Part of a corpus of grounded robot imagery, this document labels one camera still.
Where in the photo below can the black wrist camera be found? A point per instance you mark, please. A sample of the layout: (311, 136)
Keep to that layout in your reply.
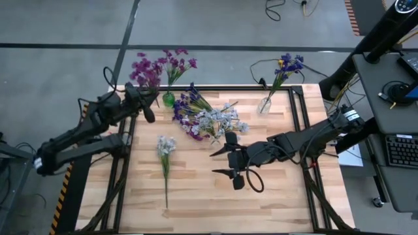
(149, 114)
(238, 182)

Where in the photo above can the ribbed clear glass vase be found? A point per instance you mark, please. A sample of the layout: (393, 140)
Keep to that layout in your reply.
(264, 106)

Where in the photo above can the green glass vase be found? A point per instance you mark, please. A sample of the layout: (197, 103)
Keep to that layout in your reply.
(168, 99)

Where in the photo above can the hazard striped black base plate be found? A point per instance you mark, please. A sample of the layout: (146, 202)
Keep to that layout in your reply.
(75, 202)

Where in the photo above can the grey metal side table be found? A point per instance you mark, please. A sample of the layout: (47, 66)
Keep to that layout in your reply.
(13, 156)

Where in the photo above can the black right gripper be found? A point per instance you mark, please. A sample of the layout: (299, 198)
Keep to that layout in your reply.
(238, 160)

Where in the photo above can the desk caster wheel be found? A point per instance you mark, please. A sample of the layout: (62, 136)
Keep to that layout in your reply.
(377, 202)

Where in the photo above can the hazard striped floor mat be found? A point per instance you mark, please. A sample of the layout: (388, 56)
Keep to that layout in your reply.
(365, 13)

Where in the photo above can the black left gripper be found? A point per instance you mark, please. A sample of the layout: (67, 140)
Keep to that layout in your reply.
(133, 96)

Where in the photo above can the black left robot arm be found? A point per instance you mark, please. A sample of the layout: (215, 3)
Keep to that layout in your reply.
(98, 115)

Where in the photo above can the black tower fan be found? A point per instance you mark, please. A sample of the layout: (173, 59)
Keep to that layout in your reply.
(375, 39)

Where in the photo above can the yellow power plug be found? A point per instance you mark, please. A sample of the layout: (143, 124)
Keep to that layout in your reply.
(281, 62)

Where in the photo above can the black computer keyboard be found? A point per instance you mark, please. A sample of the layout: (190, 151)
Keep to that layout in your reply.
(403, 151)

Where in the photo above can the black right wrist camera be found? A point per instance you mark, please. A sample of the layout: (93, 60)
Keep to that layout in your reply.
(238, 182)

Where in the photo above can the black aluminium table frame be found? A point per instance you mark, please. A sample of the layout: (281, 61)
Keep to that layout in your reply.
(209, 88)

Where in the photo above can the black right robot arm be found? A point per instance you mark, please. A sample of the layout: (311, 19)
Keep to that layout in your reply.
(310, 137)

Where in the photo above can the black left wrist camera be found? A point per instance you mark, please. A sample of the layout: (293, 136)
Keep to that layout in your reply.
(149, 114)

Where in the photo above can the black frame clamp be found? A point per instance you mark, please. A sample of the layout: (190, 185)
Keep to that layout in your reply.
(263, 83)

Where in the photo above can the dark laptop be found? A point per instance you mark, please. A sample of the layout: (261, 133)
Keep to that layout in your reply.
(409, 62)

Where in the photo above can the grey office desk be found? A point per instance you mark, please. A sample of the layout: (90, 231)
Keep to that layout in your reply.
(385, 111)

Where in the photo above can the white artificial flower bunch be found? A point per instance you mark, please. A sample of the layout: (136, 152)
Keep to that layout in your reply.
(165, 147)
(215, 122)

